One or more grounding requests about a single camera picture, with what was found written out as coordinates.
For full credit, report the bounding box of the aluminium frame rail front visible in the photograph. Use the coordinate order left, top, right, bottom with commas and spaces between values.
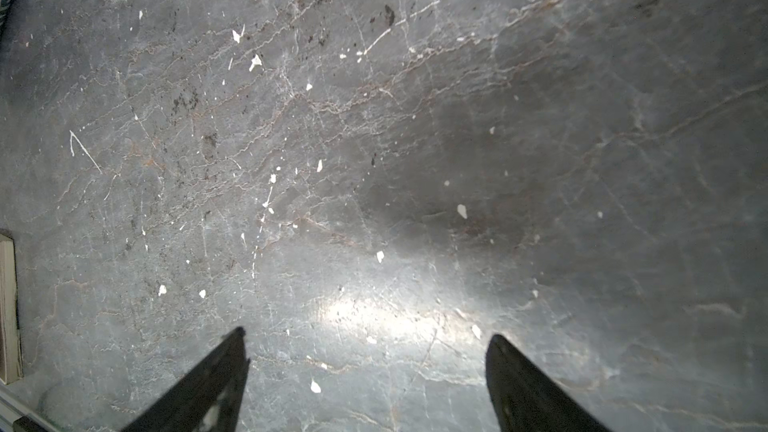
0, 384, 60, 432

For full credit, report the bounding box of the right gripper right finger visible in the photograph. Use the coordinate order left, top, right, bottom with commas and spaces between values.
485, 334, 609, 432

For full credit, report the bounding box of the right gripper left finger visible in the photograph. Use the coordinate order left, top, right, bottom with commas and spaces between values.
124, 326, 250, 432

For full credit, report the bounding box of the blue book yellow label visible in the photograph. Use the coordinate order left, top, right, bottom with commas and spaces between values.
0, 235, 23, 385

